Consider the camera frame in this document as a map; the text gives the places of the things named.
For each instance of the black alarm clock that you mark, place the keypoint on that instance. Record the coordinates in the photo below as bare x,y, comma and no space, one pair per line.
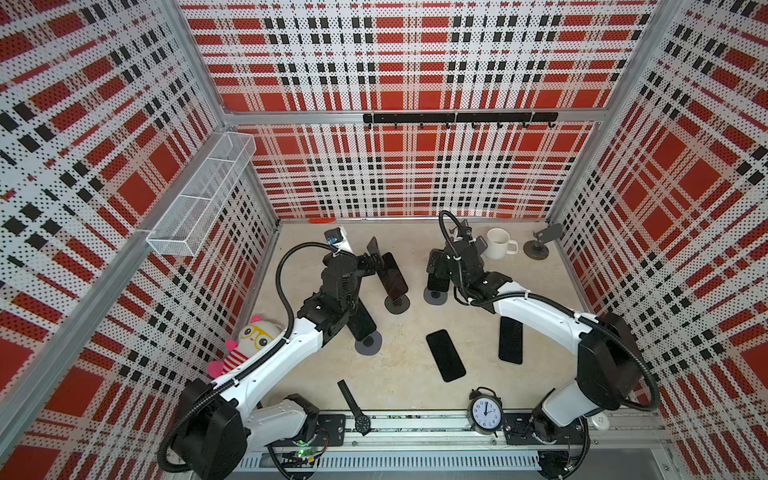
485,411

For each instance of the green phone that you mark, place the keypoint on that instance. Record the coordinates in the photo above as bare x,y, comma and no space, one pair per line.
441,286

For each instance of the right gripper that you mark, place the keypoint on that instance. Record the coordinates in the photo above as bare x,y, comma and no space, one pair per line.
441,267

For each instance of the grey stand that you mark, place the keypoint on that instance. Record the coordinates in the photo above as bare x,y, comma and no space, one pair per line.
435,297
370,345
397,306

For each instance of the white ceramic mug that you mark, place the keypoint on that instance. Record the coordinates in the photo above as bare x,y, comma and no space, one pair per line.
500,244

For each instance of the white wire mesh basket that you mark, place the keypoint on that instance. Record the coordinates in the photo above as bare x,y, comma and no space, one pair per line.
186,224

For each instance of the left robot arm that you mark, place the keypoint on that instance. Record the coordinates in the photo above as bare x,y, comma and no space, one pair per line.
216,420

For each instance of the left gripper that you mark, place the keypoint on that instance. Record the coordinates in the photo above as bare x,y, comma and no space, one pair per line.
368,268

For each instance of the black phone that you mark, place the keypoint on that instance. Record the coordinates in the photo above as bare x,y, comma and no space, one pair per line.
361,323
445,355
510,347
392,278

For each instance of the black wrist watch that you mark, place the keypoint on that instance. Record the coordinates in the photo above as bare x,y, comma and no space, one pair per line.
362,422

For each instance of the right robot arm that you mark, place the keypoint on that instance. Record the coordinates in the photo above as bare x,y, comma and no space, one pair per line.
609,372

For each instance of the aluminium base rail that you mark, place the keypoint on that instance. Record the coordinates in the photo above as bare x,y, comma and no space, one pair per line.
623,444

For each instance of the pink white plush toy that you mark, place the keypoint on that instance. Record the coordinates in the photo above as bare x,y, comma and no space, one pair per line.
253,337

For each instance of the black hook rail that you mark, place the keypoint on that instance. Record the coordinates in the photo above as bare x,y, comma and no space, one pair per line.
524,118

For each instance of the red marker pen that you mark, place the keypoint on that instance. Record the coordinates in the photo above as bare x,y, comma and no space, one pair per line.
324,220

